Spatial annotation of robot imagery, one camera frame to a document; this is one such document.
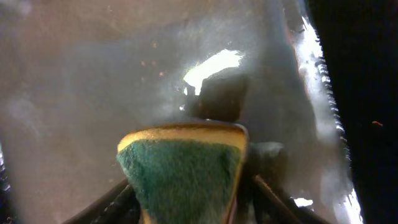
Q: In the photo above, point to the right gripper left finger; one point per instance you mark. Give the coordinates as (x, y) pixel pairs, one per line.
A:
(118, 206)

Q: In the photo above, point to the black rectangular water tray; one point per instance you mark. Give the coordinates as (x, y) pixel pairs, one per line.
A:
(313, 82)

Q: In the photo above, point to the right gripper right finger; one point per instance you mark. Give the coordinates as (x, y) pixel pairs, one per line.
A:
(271, 207)

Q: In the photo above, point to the green yellow sponge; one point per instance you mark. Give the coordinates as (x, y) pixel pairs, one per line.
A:
(185, 172)

